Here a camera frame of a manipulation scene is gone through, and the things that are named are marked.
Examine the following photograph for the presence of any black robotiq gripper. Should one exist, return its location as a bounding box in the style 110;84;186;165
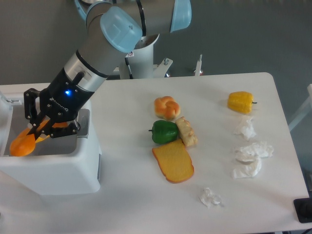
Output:
23;69;94;142

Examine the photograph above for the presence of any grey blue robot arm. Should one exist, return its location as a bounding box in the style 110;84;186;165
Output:
24;0;192;138

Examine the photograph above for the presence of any white trash can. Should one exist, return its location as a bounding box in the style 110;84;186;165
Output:
0;93;102;195

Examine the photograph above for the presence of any round knotted bread bun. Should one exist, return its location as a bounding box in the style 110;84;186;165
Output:
154;96;181;121

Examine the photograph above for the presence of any flat toast bread slice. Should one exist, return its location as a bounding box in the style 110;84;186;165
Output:
152;139;195;183

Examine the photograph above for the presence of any small crusty bread piece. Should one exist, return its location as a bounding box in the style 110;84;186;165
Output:
175;117;198;147

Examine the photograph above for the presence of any green bell pepper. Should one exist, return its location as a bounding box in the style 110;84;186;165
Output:
149;120;178;144

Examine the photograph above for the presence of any small crumpled white tissue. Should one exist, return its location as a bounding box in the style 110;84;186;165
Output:
198;187;223;208

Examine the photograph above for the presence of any yellow bell pepper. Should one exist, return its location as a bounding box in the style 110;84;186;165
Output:
227;91;257;114

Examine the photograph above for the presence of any crumpled white tissue top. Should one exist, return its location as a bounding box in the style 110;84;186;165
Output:
233;116;256;141

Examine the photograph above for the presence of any crumpled white tissue middle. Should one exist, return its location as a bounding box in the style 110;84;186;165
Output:
234;141;274;163

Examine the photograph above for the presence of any crumpled white tissue lower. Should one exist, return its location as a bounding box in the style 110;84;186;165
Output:
231;157;262;179

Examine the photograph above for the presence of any black device at edge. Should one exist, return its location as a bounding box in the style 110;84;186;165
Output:
293;198;312;223

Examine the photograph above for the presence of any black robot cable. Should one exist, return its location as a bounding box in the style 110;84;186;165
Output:
124;56;134;79

